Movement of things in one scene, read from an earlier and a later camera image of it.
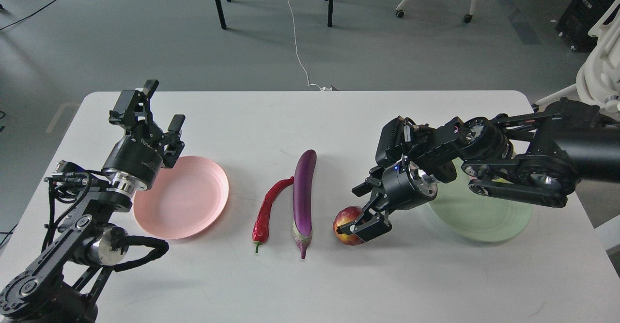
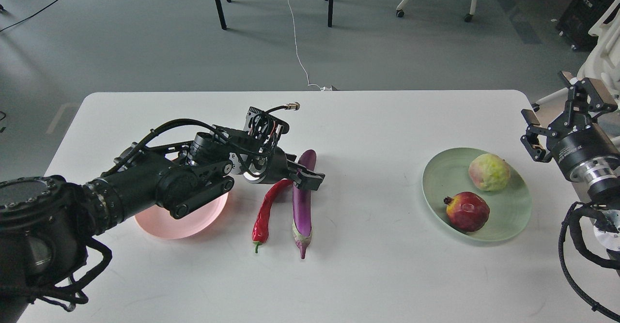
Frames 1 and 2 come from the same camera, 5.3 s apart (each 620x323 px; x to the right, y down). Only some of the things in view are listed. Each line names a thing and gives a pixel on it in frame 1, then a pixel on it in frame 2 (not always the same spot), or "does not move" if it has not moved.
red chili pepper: [260, 233] does not move
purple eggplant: [304, 173] does not move
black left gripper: [133, 161] -> [274, 165]
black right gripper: [405, 185] -> [574, 139]
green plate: [476, 217] does not move
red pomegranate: [345, 215] -> [467, 211]
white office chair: [597, 82] does not move
